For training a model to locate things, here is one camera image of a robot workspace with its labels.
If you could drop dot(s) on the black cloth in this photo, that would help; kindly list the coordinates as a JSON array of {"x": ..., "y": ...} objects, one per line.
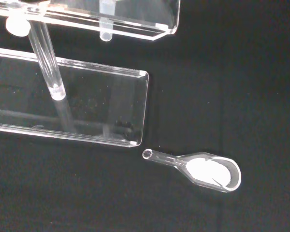
[{"x": 207, "y": 96}]

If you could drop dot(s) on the clear plastic funnel stand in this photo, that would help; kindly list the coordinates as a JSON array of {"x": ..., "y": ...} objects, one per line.
[{"x": 91, "y": 79}]

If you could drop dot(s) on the glass weighing funnel with powder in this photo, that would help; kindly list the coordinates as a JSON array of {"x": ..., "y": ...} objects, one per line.
[{"x": 207, "y": 171}]

